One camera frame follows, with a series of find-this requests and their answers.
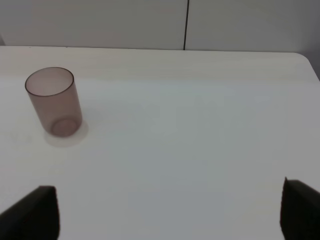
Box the mauve translucent plastic cup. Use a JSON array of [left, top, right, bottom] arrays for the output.
[[24, 67, 83, 137]]

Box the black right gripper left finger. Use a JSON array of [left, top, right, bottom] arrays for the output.
[[0, 186, 60, 240]]

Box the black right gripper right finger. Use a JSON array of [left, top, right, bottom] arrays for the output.
[[279, 178, 320, 240]]

